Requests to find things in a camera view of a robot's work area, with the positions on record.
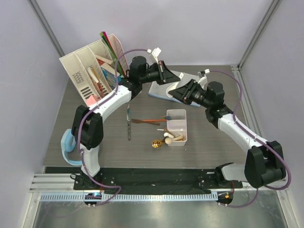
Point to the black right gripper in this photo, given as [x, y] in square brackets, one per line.
[185, 92]

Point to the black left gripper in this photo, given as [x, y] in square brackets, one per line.
[165, 76]

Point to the grey cloth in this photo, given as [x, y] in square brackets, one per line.
[160, 91]

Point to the white utensil container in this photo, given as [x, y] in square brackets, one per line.
[179, 121]

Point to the white chopstick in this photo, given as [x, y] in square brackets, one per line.
[175, 130]

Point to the white ceramic spoon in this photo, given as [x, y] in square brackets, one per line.
[168, 135]

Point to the beige wooden spoon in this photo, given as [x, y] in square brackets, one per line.
[169, 140]

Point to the orange plastic utensil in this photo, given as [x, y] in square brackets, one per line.
[157, 120]

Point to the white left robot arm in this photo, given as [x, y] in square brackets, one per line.
[88, 122]

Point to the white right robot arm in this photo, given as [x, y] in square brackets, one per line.
[264, 160]

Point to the blue plastic fork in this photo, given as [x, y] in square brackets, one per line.
[166, 117]

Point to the silver table knife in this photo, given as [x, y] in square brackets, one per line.
[128, 122]

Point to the blue illustrated book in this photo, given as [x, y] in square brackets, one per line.
[109, 74]

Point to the white desktop file organizer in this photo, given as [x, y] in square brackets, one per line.
[93, 55]

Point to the red striped book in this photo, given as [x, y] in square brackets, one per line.
[96, 82]

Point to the green plastic folder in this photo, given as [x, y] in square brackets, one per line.
[111, 50]

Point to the pink box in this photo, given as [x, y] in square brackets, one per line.
[92, 100]

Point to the light blue headphones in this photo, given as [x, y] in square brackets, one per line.
[68, 144]

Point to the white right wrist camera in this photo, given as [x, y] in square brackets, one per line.
[203, 77]

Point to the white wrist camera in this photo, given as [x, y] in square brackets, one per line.
[203, 77]
[153, 54]

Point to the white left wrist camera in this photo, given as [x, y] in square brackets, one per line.
[153, 54]

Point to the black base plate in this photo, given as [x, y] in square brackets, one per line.
[164, 179]

